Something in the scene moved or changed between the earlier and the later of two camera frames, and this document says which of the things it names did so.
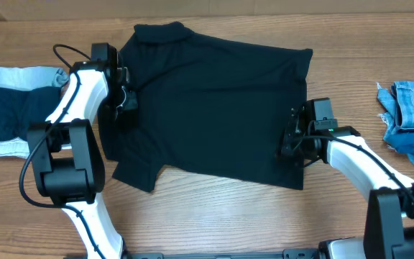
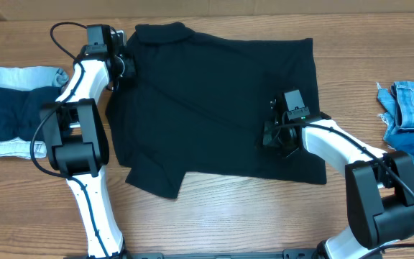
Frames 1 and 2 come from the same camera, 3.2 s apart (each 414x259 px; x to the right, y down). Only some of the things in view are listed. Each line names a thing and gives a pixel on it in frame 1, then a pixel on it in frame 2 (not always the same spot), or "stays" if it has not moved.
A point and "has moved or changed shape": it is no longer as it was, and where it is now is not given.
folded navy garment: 5,114 stays
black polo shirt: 207,105 has moved or changed shape
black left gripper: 133,106 -> 129,60
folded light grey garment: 29,78 stays
